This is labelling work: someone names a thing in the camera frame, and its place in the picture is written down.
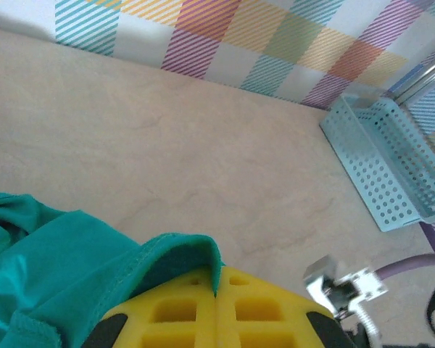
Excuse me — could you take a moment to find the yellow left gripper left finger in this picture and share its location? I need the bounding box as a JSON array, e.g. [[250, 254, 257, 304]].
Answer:
[[81, 265, 218, 348]]

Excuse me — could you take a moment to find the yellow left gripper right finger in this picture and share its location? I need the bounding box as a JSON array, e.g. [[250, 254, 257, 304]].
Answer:
[[214, 266, 357, 348]]

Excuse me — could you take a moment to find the teal t-shirt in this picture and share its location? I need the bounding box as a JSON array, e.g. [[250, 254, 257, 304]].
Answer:
[[0, 190, 226, 348]]

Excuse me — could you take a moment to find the light blue perforated basket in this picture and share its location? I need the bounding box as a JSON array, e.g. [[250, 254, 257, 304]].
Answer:
[[318, 92, 435, 233]]

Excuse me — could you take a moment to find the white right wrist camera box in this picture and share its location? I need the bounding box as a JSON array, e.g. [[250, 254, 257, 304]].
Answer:
[[302, 254, 389, 323]]

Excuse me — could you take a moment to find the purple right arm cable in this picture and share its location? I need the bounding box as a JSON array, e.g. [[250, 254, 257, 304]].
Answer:
[[377, 252, 435, 284]]

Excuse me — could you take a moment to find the aluminium frame post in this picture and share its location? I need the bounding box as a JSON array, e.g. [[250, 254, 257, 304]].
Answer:
[[390, 46, 435, 107]]

